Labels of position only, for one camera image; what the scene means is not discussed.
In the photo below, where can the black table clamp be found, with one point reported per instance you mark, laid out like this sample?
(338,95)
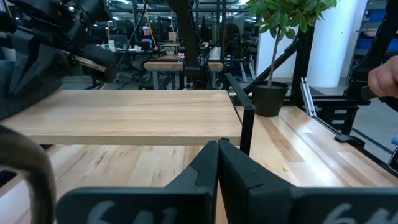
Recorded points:
(348,139)

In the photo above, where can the wooden shelf black metal frame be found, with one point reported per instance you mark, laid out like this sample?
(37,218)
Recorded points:
(124,115)

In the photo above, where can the black aluminium rig frame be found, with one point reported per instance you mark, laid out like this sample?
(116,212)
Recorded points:
(303,62)

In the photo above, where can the potted green leafy plant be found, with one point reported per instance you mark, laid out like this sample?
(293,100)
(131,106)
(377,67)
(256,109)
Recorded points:
(269,99)

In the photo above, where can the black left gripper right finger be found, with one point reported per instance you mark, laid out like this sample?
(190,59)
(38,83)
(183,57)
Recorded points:
(248,202)

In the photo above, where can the blue storage bins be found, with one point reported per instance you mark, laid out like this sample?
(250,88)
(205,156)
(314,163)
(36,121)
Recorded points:
(374,15)

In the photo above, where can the background wooden table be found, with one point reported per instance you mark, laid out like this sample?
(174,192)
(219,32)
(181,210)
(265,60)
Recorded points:
(161,66)

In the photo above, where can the person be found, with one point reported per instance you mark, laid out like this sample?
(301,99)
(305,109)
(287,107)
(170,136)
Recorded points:
(146,39)

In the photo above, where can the silver aluminium bracket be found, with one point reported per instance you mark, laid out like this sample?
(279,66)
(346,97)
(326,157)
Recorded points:
(308,99)

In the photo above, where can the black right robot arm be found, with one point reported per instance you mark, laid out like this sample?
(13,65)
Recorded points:
(186,31)

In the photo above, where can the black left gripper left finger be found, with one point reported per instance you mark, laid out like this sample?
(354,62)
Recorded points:
(186,202)

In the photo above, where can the black drawer unit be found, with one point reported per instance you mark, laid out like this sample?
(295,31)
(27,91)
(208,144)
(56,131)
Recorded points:
(339,119)

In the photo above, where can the person's hand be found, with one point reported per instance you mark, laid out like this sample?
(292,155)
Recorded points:
(385,77)

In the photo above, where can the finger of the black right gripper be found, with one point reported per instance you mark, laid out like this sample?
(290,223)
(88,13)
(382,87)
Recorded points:
(37,62)

